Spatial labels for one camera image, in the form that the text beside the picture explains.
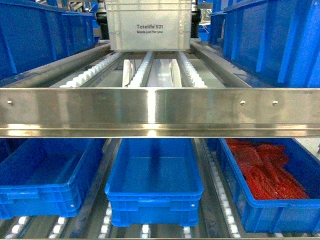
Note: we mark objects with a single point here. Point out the red parts pile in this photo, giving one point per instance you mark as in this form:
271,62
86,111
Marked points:
263,168

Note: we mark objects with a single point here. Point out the blue bin lower centre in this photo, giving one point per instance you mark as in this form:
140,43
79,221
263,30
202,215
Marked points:
155,181

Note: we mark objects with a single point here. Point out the blue bin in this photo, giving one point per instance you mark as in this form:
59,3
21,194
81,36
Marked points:
49,176
155,181
33,35
275,215
276,40

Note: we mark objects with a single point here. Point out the white Totelife crate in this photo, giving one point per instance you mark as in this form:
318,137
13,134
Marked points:
149,25

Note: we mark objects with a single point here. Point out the blue bin lower left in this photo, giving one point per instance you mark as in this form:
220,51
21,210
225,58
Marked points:
49,176

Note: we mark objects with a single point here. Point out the blue bin upper right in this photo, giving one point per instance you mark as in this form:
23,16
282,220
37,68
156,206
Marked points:
276,40

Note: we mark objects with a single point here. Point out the blue bin upper left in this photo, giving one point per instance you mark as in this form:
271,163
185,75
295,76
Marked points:
33,35

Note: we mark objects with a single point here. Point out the blue bin lower right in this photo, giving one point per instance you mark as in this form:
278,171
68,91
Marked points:
275,215

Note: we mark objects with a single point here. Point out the steel rack front rail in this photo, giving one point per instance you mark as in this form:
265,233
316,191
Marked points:
152,112

